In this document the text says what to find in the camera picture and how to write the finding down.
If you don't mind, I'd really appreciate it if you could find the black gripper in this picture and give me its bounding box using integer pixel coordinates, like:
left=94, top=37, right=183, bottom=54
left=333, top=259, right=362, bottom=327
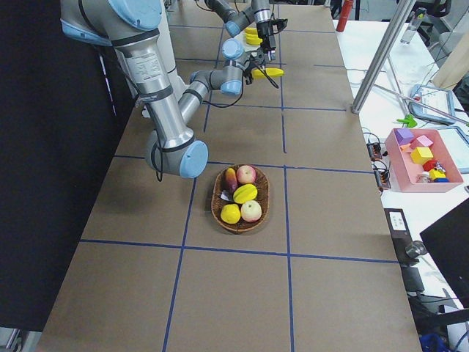
left=256, top=18, right=288, bottom=61
left=243, top=51, right=279, bottom=89

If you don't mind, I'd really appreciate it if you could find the yellow banana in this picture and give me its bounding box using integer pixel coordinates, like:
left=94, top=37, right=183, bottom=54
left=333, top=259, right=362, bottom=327
left=244, top=27, right=257, bottom=35
left=251, top=67, right=284, bottom=79
left=245, top=37, right=262, bottom=46
left=245, top=32, right=260, bottom=40

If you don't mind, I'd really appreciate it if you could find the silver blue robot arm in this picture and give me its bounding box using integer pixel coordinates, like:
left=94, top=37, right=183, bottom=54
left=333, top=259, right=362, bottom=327
left=61, top=0, right=287, bottom=178
left=204, top=0, right=288, bottom=61

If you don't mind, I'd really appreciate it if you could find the brown wicker basket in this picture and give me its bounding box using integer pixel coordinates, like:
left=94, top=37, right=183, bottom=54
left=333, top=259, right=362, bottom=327
left=210, top=164, right=270, bottom=235

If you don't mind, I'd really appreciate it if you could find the red bottle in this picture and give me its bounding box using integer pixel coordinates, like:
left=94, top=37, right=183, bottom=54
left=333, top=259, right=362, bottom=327
left=336, top=0, right=355, bottom=32

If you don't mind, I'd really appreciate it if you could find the red pink apple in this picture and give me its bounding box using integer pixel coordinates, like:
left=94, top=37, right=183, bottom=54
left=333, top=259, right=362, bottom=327
left=236, top=165, right=256, bottom=184

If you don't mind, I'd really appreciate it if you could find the red yellow mango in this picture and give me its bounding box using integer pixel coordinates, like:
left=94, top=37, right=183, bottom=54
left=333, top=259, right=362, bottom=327
left=224, top=167, right=238, bottom=194

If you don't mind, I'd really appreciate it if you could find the yellow star fruit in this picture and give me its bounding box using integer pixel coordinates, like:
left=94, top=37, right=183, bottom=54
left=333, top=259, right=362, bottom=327
left=233, top=183, right=258, bottom=204

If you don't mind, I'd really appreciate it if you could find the clear water bottle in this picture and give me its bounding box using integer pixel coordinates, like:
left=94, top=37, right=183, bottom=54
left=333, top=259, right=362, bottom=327
left=400, top=7, right=426, bottom=44

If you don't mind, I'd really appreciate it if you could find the pink white apple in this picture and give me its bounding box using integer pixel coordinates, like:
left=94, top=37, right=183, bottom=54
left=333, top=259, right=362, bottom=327
left=240, top=200, right=262, bottom=223

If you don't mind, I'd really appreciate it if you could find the yellow lemon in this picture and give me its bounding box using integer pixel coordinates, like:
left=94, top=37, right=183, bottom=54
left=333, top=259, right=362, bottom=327
left=221, top=204, right=241, bottom=224

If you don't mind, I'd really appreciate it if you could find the purple toy cube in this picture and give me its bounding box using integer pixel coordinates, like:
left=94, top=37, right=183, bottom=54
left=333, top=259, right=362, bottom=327
left=394, top=128, right=415, bottom=145

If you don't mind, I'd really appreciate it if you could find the pink plastic bin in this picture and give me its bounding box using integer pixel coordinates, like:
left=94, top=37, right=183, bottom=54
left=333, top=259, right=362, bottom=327
left=385, top=128, right=463, bottom=193

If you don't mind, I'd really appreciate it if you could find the yellow toy cube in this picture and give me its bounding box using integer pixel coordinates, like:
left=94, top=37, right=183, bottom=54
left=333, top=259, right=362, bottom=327
left=410, top=147, right=434, bottom=165

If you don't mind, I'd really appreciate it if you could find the blue cased tablet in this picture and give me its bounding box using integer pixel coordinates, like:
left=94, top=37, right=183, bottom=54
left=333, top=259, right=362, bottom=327
left=447, top=126, right=468, bottom=148
left=408, top=84, right=468, bottom=125

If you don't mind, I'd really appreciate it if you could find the black monitor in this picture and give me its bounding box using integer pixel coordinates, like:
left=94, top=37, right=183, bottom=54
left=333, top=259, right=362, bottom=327
left=420, top=199, right=468, bottom=308

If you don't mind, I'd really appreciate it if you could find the aluminium frame post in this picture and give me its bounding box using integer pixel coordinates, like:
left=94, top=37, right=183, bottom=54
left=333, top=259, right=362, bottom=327
left=351, top=0, right=416, bottom=114

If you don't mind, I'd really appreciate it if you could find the green handled reach grabber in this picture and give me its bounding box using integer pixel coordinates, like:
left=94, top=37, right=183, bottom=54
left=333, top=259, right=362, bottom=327
left=373, top=84, right=468, bottom=126

